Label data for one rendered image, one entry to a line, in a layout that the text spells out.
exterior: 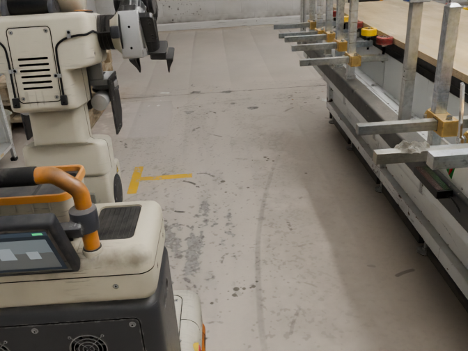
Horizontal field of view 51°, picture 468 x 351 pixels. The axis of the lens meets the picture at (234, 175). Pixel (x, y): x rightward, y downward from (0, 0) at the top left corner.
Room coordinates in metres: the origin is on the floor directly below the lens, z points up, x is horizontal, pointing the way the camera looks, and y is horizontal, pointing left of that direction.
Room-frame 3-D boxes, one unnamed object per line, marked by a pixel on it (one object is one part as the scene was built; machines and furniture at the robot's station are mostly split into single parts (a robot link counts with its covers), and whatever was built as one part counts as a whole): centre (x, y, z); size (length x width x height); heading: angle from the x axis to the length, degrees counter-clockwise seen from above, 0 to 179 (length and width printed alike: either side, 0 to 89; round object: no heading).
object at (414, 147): (1.14, -0.46, 0.87); 0.09 x 0.07 x 0.02; 92
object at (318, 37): (2.89, -0.56, 0.83); 0.43 x 0.03 x 0.04; 92
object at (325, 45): (2.64, -0.57, 0.83); 0.43 x 0.03 x 0.04; 92
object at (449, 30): (1.44, -0.65, 0.93); 0.04 x 0.04 x 0.48; 2
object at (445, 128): (1.41, -0.65, 0.83); 0.14 x 0.06 x 0.05; 2
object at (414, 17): (1.70, -0.64, 0.93); 0.05 x 0.05 x 0.45; 2
